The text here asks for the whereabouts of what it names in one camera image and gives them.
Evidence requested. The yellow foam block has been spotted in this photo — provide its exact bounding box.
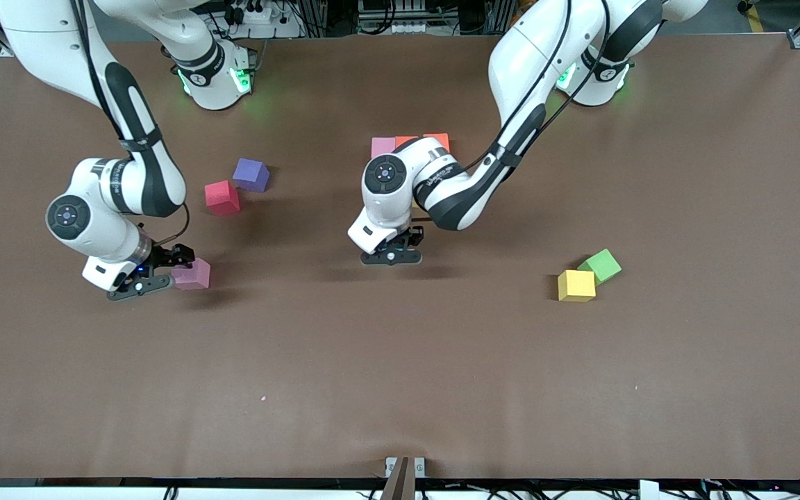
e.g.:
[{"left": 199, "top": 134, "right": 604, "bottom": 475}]
[{"left": 557, "top": 269, "right": 597, "bottom": 303}]

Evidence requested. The red foam block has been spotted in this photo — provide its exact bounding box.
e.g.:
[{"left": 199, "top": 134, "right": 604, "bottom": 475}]
[{"left": 205, "top": 180, "right": 241, "bottom": 216}]

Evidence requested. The light purple foam block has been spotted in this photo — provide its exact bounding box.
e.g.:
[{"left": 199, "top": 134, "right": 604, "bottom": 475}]
[{"left": 232, "top": 158, "right": 271, "bottom": 193}]

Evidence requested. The brown table cover mat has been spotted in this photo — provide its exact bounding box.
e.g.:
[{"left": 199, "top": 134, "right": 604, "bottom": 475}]
[{"left": 0, "top": 33, "right": 800, "bottom": 481}]

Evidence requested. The green foam block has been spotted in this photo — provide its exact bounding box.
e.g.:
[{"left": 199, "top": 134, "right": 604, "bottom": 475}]
[{"left": 576, "top": 249, "right": 622, "bottom": 285}]

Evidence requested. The grey equipment rack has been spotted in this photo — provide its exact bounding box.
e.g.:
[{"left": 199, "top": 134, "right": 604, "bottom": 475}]
[{"left": 357, "top": 0, "right": 446, "bottom": 35}]

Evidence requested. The white power strip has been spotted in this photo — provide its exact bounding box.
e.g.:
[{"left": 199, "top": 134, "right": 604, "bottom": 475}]
[{"left": 225, "top": 3, "right": 283, "bottom": 27}]

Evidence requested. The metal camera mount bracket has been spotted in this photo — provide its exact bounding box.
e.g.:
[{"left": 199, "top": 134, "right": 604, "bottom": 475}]
[{"left": 384, "top": 456, "right": 426, "bottom": 500}]

